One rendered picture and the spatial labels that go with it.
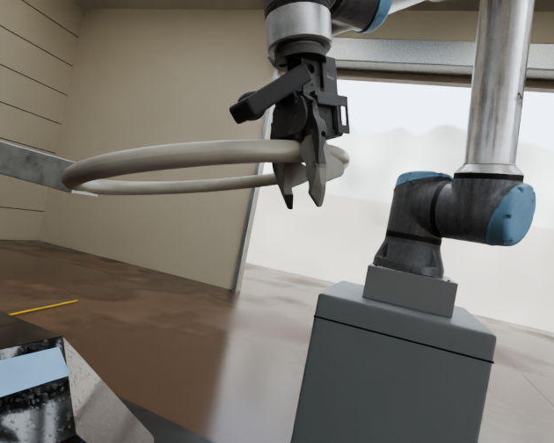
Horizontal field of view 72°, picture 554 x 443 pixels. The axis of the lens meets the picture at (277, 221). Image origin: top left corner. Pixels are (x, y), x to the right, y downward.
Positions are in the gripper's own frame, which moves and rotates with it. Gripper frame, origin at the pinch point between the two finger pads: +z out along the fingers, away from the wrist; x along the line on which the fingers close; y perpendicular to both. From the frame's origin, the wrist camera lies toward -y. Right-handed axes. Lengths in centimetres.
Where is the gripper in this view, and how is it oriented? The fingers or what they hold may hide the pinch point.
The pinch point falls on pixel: (299, 199)
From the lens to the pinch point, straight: 51.9
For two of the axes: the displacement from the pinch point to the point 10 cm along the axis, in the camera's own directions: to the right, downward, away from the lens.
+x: -6.0, 0.3, 8.0
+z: 0.8, 10.0, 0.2
